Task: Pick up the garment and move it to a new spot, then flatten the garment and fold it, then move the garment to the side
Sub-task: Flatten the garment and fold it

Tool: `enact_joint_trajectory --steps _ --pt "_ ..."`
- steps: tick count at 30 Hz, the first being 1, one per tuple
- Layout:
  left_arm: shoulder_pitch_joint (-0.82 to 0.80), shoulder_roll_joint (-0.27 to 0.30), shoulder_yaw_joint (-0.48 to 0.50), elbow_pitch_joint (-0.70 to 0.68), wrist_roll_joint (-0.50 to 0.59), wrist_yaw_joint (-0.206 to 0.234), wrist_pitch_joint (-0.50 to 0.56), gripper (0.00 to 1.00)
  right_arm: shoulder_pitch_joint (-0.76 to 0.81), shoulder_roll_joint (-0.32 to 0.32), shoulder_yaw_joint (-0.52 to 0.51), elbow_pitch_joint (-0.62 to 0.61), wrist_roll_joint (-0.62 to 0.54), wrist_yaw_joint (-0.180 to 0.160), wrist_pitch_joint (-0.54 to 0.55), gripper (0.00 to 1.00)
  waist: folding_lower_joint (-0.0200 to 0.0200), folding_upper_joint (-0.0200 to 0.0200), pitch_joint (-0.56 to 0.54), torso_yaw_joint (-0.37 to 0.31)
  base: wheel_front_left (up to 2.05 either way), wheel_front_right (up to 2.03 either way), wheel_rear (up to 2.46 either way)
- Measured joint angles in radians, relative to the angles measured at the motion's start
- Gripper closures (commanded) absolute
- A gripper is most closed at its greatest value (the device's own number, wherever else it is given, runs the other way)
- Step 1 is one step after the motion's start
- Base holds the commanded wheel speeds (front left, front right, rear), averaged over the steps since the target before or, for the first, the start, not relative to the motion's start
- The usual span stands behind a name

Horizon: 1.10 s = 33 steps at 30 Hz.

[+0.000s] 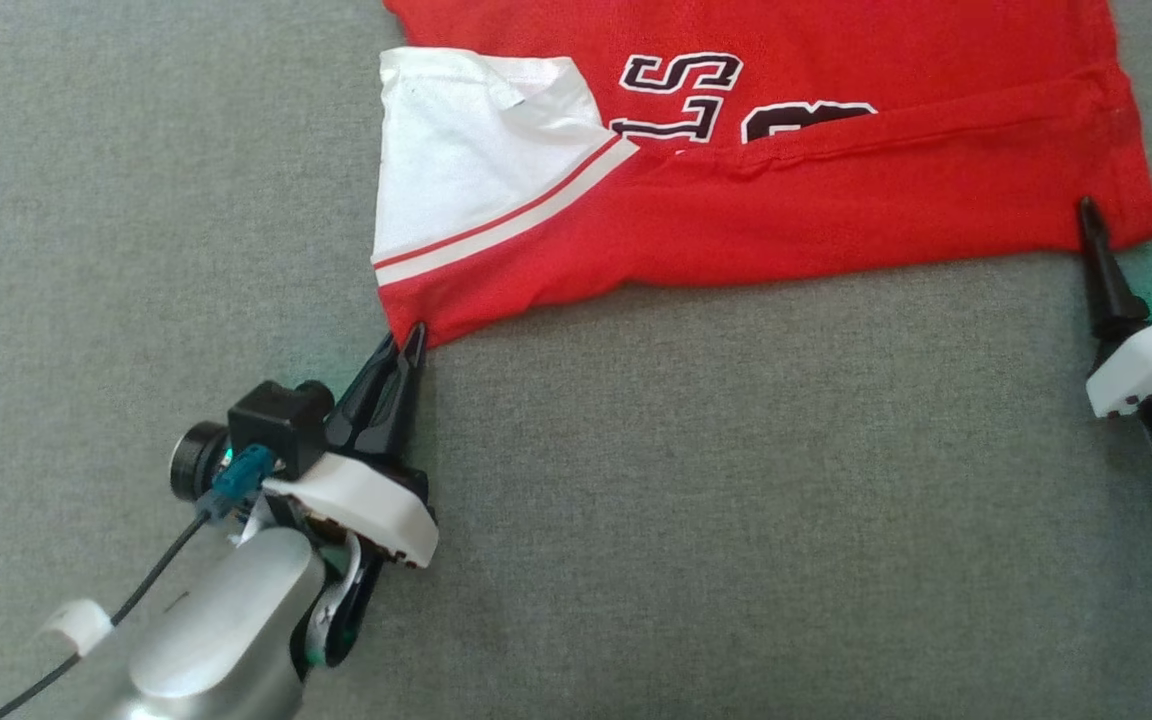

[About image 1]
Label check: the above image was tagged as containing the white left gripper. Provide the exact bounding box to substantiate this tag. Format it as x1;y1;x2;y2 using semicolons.
264;320;440;670

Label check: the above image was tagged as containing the red white sports jersey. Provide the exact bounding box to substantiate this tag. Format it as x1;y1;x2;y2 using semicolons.
371;0;1152;349

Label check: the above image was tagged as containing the large grey sofa seat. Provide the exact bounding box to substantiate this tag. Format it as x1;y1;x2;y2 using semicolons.
0;0;1152;720

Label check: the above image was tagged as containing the blue cable connector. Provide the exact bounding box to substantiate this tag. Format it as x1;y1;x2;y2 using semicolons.
210;446;276;522

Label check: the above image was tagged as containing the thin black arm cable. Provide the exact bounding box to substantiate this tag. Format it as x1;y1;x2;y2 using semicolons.
0;505;222;720

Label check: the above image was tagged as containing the white cable clip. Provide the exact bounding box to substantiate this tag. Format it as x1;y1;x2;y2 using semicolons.
37;598;115;657

